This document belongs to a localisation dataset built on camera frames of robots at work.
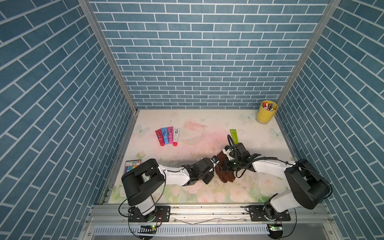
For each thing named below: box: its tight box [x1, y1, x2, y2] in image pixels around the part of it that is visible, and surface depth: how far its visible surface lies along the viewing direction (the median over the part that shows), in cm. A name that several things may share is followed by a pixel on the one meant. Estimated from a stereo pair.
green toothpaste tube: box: [229, 129, 240, 145], surface depth 107 cm
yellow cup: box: [256, 100, 279, 125], surface depth 110 cm
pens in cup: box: [262, 102, 275, 111], surface depth 110 cm
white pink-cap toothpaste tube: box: [173, 127, 180, 147], surface depth 107 cm
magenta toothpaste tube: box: [167, 126, 174, 144], surface depth 107 cm
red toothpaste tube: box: [155, 128, 165, 147], surface depth 104 cm
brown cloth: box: [215, 150, 236, 183], surface depth 86 cm
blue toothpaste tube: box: [160, 127, 169, 145], surface depth 104 cm
